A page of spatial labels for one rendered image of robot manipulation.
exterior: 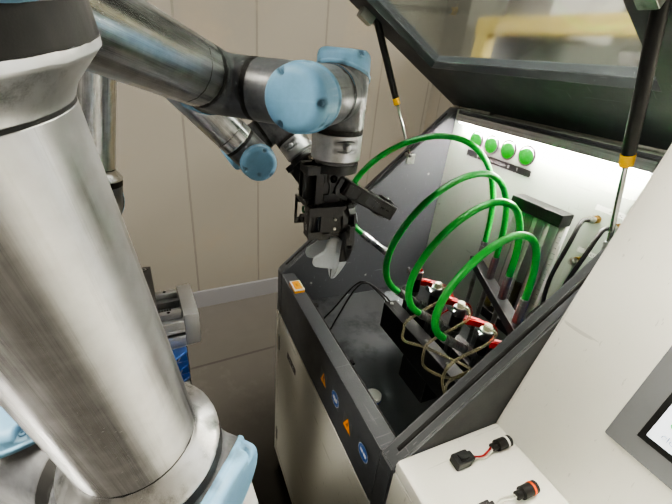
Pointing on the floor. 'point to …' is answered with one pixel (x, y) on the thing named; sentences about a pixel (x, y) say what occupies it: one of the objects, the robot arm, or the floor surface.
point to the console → (600, 364)
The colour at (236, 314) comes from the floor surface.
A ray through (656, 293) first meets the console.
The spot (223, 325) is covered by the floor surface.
